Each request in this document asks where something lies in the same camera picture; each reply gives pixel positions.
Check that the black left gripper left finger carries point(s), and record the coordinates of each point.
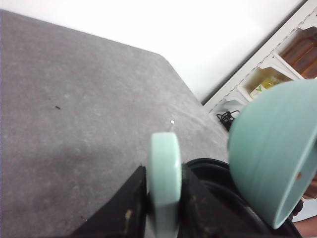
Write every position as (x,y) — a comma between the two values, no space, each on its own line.
(124,215)

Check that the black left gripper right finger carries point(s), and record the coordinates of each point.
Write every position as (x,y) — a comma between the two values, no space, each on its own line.
(202,215)

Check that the black frying pan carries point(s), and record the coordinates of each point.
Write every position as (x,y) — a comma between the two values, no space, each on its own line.
(165,185)

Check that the teal ribbed bowl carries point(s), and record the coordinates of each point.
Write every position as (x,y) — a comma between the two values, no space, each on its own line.
(272,149)

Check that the yellow-green package on shelf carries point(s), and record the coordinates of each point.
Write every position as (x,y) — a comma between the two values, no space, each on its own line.
(264,85)

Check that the white storage shelf rack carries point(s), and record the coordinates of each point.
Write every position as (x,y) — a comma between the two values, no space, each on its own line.
(290,54)

